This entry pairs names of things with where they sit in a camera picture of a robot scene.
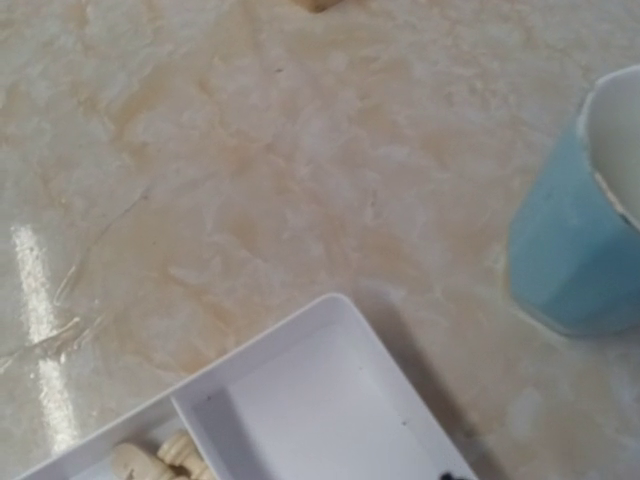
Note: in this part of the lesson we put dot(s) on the white plastic divided tray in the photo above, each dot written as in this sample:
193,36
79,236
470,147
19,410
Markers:
317,396

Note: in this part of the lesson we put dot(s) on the cream chess piece in tray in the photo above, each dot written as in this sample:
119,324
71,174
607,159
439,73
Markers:
180,450
131,462

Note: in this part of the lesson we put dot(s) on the light blue mug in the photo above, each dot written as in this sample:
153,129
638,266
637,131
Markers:
573,244

